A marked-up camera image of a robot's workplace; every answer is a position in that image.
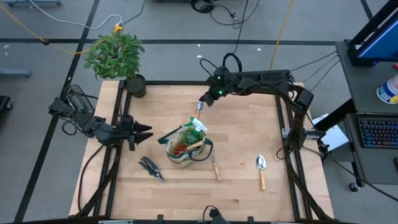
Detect black hanging cable with loop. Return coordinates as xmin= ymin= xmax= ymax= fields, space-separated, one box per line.
xmin=221 ymin=0 xmax=250 ymax=74

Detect yellow floor cable with plug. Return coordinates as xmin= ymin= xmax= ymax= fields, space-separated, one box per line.
xmin=0 ymin=4 xmax=124 ymax=56

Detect thin black cable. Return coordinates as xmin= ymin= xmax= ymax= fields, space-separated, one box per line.
xmin=290 ymin=50 xmax=339 ymax=72
xmin=305 ymin=59 xmax=341 ymax=95
xmin=302 ymin=55 xmax=340 ymax=83

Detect black cabled device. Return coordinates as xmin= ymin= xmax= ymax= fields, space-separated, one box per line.
xmin=202 ymin=205 xmax=232 ymax=224

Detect black computer desk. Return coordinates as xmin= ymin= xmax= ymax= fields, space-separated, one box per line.
xmin=334 ymin=40 xmax=398 ymax=187

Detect black backlit keyboard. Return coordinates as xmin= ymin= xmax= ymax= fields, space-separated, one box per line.
xmin=357 ymin=117 xmax=398 ymax=149

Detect black metal table frame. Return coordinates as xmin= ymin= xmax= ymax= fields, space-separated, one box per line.
xmin=74 ymin=80 xmax=335 ymax=223

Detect green spray bottle white trigger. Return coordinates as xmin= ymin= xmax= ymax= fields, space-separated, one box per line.
xmin=181 ymin=116 xmax=208 ymax=147

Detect straight-tine cultivator fork wooden handle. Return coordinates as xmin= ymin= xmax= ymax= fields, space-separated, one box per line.
xmin=210 ymin=152 xmax=223 ymax=182

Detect wide trowel wooden handle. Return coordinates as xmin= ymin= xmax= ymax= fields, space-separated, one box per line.
xmin=255 ymin=154 xmax=267 ymax=192

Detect beige green gardening bag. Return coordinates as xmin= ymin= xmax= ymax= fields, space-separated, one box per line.
xmin=157 ymin=124 xmax=215 ymax=169

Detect green plant in black pot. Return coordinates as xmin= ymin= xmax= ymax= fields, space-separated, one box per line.
xmin=83 ymin=30 xmax=147 ymax=99

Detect narrow trowel wooden handle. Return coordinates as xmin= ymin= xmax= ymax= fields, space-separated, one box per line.
xmin=193 ymin=101 xmax=205 ymax=121

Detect yellow hanging cable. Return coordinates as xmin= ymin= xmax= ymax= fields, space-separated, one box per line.
xmin=268 ymin=0 xmax=295 ymax=72

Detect bent-tine hand rake wooden handle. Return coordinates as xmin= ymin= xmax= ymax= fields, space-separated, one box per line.
xmin=185 ymin=140 xmax=205 ymax=152

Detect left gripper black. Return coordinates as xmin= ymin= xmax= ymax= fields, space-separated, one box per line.
xmin=119 ymin=114 xmax=154 ymax=152

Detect black computer monitor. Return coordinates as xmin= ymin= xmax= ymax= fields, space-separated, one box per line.
xmin=344 ymin=0 xmax=398 ymax=67

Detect green-handled pruning shears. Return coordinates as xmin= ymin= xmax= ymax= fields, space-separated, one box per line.
xmin=137 ymin=156 xmax=166 ymax=183

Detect coiled black floor cable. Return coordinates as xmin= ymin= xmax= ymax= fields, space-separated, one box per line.
xmin=189 ymin=0 xmax=241 ymax=27

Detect black perforated equipment box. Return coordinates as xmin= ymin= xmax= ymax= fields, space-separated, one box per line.
xmin=229 ymin=69 xmax=294 ymax=84

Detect white floor cable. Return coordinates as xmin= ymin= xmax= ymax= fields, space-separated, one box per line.
xmin=29 ymin=0 xmax=124 ymax=30

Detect blue white round container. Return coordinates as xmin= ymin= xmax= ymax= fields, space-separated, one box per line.
xmin=375 ymin=73 xmax=398 ymax=105

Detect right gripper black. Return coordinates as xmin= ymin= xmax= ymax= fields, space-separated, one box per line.
xmin=199 ymin=65 xmax=235 ymax=108

